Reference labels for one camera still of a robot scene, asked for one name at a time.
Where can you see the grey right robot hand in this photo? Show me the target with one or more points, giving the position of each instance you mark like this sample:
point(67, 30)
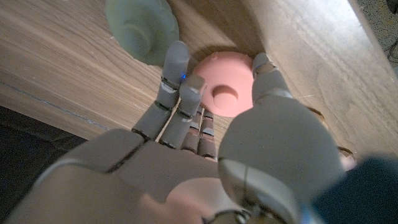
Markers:
point(155, 174)

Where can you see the coral red toy disc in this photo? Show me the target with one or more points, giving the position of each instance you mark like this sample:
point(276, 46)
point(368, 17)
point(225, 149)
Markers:
point(227, 74)

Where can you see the green toy disc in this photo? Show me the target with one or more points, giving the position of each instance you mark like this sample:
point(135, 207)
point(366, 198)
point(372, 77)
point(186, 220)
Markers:
point(140, 31)

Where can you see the black fabric backdrop curtain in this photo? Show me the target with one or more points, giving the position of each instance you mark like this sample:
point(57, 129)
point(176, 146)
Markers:
point(31, 146)

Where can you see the blue right wrist clip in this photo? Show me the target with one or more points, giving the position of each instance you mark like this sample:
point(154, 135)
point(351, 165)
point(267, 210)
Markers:
point(360, 193)

